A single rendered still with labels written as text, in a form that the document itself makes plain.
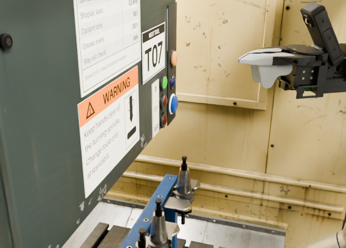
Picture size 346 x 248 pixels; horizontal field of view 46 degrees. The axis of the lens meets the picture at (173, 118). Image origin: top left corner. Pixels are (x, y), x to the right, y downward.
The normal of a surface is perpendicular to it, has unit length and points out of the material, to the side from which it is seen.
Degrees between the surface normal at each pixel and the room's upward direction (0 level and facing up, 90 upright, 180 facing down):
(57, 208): 90
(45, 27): 90
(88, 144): 90
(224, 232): 25
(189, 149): 90
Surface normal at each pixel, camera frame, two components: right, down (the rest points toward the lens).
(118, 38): 0.96, 0.11
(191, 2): -0.29, 0.36
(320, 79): 0.22, 0.36
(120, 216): -0.11, -0.70
